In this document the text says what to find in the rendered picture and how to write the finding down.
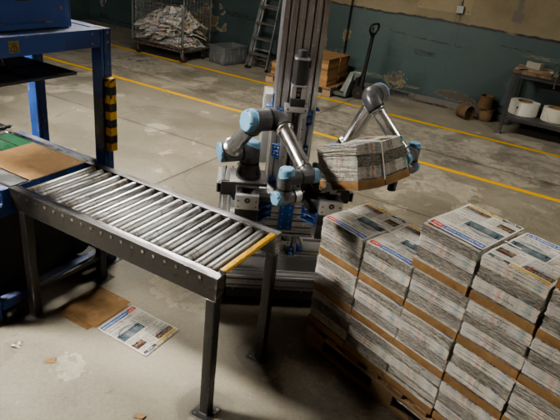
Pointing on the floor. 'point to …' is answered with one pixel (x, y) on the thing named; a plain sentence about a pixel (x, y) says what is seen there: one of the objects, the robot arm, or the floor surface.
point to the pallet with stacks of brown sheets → (330, 64)
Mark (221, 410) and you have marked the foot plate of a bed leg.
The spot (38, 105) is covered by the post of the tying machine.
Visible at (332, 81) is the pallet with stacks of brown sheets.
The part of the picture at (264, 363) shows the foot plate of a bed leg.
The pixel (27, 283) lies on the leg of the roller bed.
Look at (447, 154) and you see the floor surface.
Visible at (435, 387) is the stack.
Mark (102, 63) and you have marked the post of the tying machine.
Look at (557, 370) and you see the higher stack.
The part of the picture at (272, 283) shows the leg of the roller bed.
